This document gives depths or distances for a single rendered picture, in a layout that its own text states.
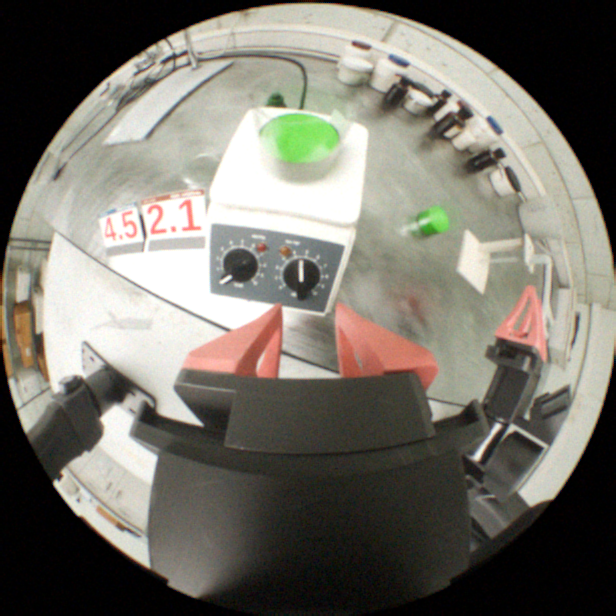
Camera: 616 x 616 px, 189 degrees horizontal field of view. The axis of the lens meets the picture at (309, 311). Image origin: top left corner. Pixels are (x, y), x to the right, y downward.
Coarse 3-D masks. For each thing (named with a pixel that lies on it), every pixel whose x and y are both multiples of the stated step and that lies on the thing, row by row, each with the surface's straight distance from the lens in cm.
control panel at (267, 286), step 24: (216, 240) 19; (240, 240) 19; (264, 240) 18; (288, 240) 18; (312, 240) 18; (216, 264) 20; (264, 264) 19; (336, 264) 19; (216, 288) 21; (240, 288) 20; (264, 288) 20; (288, 288) 20
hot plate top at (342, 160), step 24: (240, 144) 20; (360, 144) 21; (240, 168) 18; (336, 168) 18; (360, 168) 19; (216, 192) 18; (240, 192) 17; (264, 192) 17; (288, 192) 17; (312, 192) 17; (336, 192) 17; (360, 192) 18; (312, 216) 16; (336, 216) 16
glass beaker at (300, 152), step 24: (288, 72) 15; (312, 72) 15; (264, 96) 15; (288, 96) 17; (312, 96) 17; (336, 96) 16; (360, 96) 14; (264, 120) 12; (312, 120) 10; (336, 120) 11; (264, 144) 14; (288, 144) 12; (312, 144) 12; (336, 144) 13; (264, 168) 16; (288, 168) 14; (312, 168) 15
